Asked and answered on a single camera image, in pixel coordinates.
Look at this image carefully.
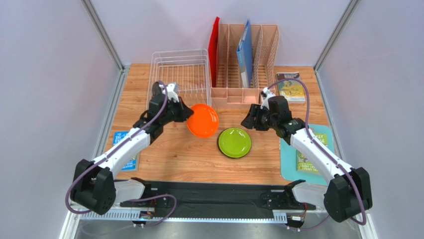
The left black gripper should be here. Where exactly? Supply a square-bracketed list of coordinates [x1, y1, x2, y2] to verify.
[160, 96, 194, 125]

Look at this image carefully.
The orange plate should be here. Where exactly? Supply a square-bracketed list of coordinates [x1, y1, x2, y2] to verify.
[186, 104, 219, 138]

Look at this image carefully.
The green plate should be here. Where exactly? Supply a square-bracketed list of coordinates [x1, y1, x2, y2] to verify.
[217, 127, 252, 158]

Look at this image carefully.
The red floral plate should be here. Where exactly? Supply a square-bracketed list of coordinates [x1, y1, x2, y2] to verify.
[216, 132, 252, 159]

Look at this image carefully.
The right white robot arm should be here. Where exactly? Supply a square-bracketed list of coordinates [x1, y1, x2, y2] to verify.
[241, 96, 373, 225]

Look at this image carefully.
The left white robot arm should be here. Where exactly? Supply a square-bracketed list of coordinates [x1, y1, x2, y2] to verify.
[65, 95, 194, 215]

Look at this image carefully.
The pink desk file organizer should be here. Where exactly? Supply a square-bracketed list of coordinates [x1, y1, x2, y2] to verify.
[211, 22, 280, 109]

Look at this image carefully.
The illustrated book back right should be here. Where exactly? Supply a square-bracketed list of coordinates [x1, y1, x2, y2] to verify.
[276, 72, 306, 104]

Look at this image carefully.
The teal cutting board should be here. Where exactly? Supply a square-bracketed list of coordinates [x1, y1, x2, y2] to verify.
[280, 124, 335, 186]

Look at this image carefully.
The green storey treehouse book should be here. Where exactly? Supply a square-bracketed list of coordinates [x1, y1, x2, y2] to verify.
[296, 133, 328, 175]

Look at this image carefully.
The blue folder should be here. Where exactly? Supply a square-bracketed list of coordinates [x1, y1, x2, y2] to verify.
[236, 19, 253, 88]

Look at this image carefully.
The red folder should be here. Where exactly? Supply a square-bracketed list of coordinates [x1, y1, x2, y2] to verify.
[208, 16, 220, 88]

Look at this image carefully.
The blue storey treehouse book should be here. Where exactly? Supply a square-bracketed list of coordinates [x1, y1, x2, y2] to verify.
[112, 131, 139, 172]

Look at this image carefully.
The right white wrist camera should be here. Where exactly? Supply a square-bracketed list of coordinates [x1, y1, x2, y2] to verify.
[260, 87, 276, 110]

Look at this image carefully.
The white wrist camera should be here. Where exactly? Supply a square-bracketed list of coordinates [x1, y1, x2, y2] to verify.
[260, 87, 276, 110]
[166, 82, 180, 102]

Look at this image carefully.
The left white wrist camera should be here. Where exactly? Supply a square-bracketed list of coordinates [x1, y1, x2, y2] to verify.
[166, 82, 180, 102]

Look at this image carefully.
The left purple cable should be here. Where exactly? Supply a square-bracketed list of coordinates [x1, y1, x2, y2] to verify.
[65, 80, 178, 228]

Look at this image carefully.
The purple cable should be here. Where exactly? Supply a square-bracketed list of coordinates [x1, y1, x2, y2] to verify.
[65, 80, 178, 228]
[266, 78, 367, 232]

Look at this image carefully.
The white wire dish rack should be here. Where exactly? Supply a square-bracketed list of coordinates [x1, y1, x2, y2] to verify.
[145, 49, 212, 107]

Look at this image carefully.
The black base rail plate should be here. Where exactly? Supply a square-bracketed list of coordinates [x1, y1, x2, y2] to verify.
[120, 181, 317, 219]

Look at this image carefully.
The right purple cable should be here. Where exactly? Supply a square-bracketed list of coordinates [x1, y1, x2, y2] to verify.
[266, 78, 367, 232]

